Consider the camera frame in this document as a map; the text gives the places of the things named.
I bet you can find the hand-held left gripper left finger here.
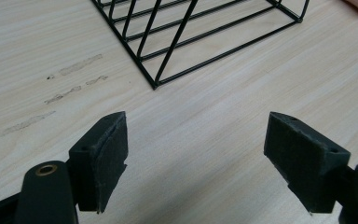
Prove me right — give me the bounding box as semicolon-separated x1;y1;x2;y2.
67;110;129;215

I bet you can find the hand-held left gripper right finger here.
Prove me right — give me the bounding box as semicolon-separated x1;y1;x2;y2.
263;111;352;215

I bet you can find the black wire rack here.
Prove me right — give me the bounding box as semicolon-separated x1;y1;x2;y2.
90;0;311;91

